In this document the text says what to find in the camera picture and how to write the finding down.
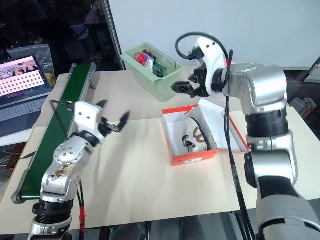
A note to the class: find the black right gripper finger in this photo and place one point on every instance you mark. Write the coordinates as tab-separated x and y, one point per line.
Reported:
195	75
181	87

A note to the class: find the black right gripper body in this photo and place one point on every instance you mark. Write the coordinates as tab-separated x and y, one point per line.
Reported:
201	88

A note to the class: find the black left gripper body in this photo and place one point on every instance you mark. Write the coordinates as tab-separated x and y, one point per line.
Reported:
107	127

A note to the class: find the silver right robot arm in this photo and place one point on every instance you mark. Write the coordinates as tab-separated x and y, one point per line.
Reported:
265	85

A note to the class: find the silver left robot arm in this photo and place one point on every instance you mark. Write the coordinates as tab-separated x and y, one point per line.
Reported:
63	155

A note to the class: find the orange shoebox with lid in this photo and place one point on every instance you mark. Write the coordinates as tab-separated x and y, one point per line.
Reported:
192	158

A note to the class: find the light green plastic bin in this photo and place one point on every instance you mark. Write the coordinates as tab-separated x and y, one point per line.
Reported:
155	86

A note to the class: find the green conveyor belt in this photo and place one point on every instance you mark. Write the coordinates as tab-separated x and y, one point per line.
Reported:
65	110

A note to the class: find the white purple packet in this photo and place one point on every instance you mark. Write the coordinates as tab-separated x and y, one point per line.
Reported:
149	64

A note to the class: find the white shoe with brown print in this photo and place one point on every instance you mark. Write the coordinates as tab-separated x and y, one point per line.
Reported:
197	136

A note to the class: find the red round object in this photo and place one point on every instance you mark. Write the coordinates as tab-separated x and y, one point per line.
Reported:
140	58

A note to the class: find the grey laptop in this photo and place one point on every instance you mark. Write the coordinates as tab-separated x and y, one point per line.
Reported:
20	100

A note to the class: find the grey black device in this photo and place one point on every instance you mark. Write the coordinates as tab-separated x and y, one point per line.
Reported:
303	103

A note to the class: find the dark rounded shape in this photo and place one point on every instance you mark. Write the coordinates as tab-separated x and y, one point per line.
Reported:
128	231

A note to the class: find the grey tilted panel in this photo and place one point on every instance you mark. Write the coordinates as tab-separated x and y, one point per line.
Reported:
313	71

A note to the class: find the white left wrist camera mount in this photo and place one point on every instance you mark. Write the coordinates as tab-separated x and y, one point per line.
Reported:
86	115

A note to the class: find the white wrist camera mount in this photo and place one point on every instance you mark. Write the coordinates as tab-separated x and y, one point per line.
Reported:
86	115
211	62

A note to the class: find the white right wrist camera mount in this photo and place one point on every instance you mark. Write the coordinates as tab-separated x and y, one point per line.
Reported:
211	62

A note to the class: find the grey metal post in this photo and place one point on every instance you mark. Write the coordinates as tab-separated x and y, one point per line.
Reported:
113	32

